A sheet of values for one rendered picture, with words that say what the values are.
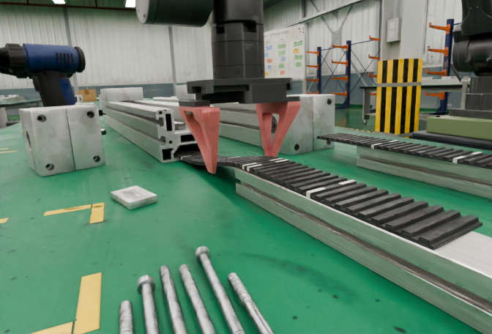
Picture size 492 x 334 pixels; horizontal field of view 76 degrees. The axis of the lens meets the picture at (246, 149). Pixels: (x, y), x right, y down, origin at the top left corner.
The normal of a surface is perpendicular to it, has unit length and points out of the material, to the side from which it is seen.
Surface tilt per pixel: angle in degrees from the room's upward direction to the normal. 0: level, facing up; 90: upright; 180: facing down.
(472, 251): 0
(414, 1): 90
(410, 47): 90
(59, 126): 90
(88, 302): 0
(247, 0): 90
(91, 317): 0
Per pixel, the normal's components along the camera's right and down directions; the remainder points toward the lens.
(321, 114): 0.50, 0.15
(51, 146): 0.68, 0.12
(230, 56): -0.22, 0.20
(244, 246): -0.04, -0.98
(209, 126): 0.47, 0.50
